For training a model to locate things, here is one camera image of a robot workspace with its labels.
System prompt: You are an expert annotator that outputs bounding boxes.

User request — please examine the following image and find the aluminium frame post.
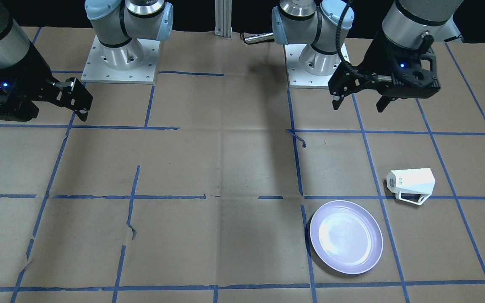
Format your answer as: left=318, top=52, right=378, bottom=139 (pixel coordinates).
left=214, top=0, right=232, bottom=40

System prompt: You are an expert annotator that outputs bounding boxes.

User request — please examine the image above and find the silver cable connector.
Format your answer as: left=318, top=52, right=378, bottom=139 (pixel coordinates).
left=240, top=32, right=274, bottom=45

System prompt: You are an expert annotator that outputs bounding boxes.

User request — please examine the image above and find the white faceted mug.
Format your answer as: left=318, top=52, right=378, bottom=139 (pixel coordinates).
left=386, top=167, right=436, bottom=205

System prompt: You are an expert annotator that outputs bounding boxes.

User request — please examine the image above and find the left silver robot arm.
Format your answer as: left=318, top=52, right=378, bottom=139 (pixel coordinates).
left=272, top=0, right=461, bottom=112

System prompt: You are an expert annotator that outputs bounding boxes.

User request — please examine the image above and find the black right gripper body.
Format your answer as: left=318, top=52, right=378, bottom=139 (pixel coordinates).
left=0, top=45, right=93, bottom=122

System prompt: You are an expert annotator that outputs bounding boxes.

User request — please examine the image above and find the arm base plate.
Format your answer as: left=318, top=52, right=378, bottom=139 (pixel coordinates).
left=81, top=37, right=163, bottom=85
left=283, top=37, right=349, bottom=89

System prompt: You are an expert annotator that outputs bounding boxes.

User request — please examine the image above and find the brown paper table cover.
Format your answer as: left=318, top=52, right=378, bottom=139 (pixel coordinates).
left=0, top=32, right=485, bottom=303

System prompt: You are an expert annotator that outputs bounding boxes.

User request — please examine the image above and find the lavender round plate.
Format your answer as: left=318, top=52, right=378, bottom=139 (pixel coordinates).
left=309, top=200, right=384, bottom=275

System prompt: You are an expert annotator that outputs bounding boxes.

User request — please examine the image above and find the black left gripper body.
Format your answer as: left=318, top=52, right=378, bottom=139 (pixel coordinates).
left=328, top=29, right=441, bottom=98

